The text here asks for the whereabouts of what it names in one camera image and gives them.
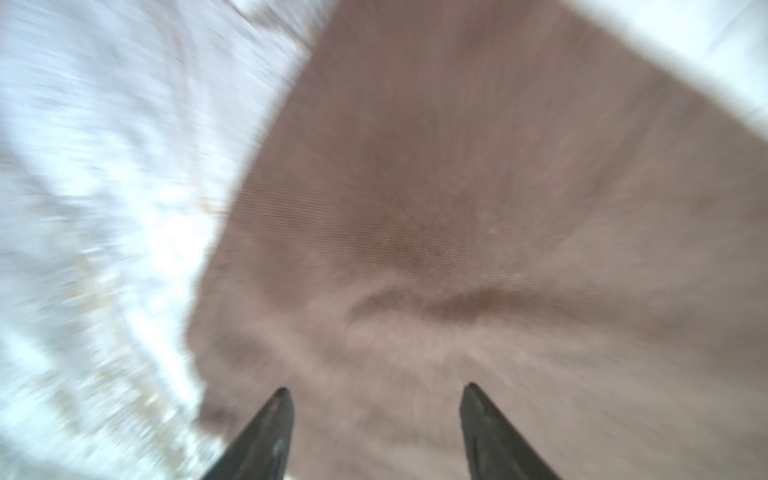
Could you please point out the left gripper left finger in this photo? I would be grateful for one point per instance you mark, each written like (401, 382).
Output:
(261, 450)

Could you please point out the brown corduroy trousers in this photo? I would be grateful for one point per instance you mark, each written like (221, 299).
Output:
(499, 192)

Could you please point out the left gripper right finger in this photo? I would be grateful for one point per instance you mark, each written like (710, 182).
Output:
(495, 449)

